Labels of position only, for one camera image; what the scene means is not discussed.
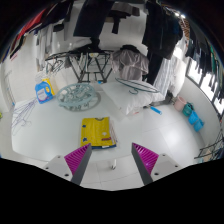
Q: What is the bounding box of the black folding drying rack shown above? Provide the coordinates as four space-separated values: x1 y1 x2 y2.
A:
44 48 116 84

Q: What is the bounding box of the yellow and blue towel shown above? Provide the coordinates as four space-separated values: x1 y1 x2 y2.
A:
80 116 119 150

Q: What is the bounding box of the row of colourful hanging clothes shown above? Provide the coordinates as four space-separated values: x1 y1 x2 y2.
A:
0 0 76 65

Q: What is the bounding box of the white pillow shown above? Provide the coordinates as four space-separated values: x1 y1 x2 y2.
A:
99 78 166 116

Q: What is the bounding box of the round pale green peg hanger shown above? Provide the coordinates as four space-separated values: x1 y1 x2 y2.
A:
55 82 102 112

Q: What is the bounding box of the dark green clothes hanger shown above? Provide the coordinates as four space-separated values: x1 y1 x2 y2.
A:
114 76 161 96

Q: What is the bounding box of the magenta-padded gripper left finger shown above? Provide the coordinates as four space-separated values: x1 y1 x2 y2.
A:
42 142 93 187

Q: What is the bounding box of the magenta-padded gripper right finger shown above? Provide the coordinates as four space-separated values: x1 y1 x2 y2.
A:
130 142 183 187

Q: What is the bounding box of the black hanging garment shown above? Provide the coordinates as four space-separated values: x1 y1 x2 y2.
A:
72 0 116 48

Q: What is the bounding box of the pile of wire hangers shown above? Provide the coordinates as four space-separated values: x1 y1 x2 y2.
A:
10 97 39 136

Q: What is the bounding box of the window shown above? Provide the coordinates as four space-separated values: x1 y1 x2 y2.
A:
185 55 224 113

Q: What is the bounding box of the black metal floor rack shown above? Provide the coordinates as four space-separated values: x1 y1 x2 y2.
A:
194 130 224 162

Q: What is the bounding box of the blue-handled brush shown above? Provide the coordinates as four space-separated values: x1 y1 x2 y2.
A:
147 105 164 116

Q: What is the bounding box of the row of dark hanging clothes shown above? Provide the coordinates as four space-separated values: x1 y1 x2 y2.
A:
141 0 185 85

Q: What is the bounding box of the blue bucket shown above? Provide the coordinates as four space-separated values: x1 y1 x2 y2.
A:
193 118 206 133
188 109 200 126

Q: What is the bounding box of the blue detergent bottle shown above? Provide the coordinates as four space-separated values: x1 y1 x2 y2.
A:
34 77 56 105

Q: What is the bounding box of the white table leg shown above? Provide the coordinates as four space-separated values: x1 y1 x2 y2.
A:
109 158 118 171

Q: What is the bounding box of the grey garment on rack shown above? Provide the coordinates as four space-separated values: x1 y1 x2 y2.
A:
110 48 150 81

